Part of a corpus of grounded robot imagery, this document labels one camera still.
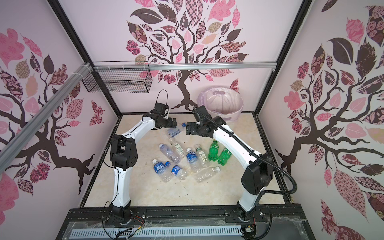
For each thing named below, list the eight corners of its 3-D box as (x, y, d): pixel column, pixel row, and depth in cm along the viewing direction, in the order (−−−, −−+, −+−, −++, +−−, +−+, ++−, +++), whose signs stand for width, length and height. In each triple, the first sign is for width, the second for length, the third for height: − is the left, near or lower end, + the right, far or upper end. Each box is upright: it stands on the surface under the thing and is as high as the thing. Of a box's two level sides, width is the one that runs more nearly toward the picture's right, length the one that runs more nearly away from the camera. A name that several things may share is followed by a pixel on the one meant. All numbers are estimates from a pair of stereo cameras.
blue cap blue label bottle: (170, 173, 89) (169, 170, 86) (175, 166, 92) (174, 163, 88) (183, 181, 86) (183, 179, 82) (188, 175, 88) (188, 171, 85)
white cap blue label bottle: (165, 184, 86) (163, 180, 81) (151, 166, 93) (149, 161, 89) (173, 177, 88) (172, 173, 84) (159, 160, 96) (157, 155, 91)
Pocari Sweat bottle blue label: (193, 173, 89) (193, 170, 85) (184, 153, 98) (183, 149, 94) (202, 170, 91) (202, 166, 87) (192, 150, 100) (191, 146, 96)
